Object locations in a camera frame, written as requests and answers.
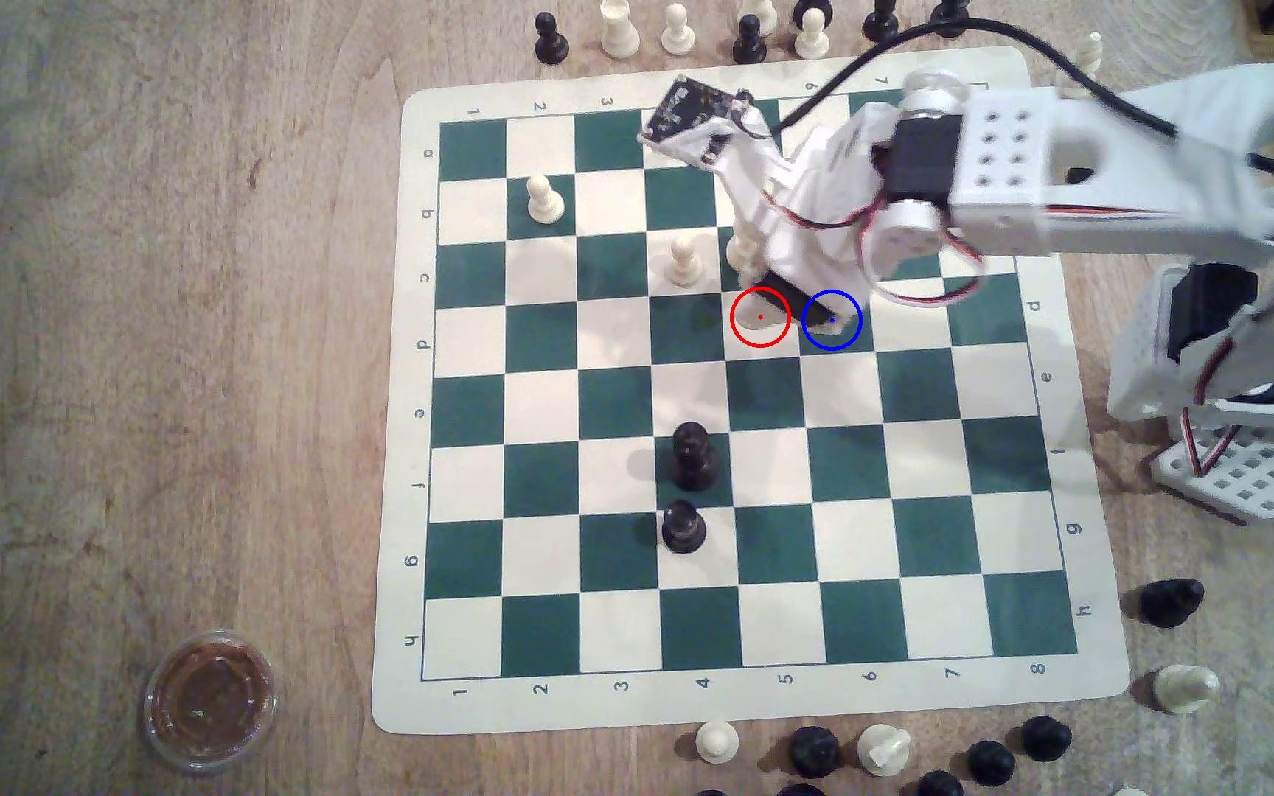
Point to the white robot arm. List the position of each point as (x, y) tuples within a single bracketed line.
[(1135, 188)]

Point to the clear plastic sauce cup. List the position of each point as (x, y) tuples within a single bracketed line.
[(209, 700)]

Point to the black chess queen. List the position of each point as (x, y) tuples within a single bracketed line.
[(692, 456)]

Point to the black camera circuit board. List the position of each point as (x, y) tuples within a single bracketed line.
[(692, 108)]

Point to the white chess knight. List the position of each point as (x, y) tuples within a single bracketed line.
[(1185, 689)]

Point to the white perforated base plate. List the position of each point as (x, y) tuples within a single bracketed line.
[(1251, 478)]

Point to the black chess knight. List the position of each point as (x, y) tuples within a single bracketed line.
[(1171, 603)]

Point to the white bishop on c5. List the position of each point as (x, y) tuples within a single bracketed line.
[(742, 254)]

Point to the green and white chess mat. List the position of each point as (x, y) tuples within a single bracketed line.
[(549, 630)]

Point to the black pawn on g4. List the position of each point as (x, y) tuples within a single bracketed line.
[(683, 527)]

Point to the black chess pawn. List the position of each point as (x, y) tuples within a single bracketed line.
[(749, 40), (1046, 737), (938, 785), (814, 752), (989, 763), (551, 40)]

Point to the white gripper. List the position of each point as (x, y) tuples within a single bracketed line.
[(792, 289)]

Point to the white chess rook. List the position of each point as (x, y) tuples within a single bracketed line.
[(618, 30)]

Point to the white chess bishop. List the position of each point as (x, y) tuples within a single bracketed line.
[(1088, 52)]

